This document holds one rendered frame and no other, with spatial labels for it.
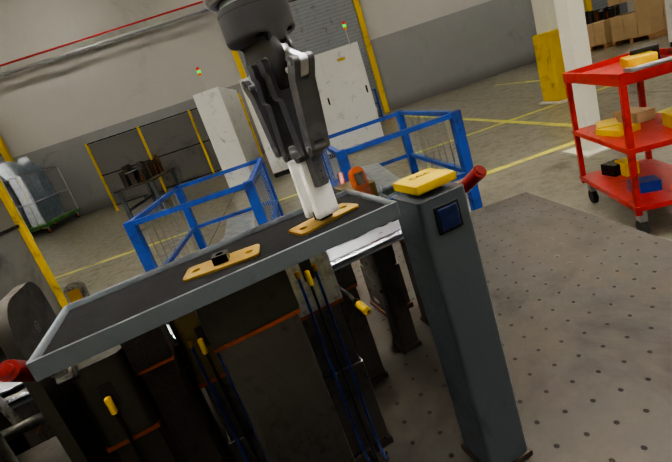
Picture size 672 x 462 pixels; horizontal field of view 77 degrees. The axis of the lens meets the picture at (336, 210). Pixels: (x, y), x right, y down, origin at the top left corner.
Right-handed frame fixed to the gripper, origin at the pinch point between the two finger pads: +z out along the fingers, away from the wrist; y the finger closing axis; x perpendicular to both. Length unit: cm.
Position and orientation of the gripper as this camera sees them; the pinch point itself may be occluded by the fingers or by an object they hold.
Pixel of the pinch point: (313, 186)
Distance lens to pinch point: 48.8
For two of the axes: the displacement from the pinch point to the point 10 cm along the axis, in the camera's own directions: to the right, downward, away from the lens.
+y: -5.6, -0.5, 8.3
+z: 3.1, 9.2, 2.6
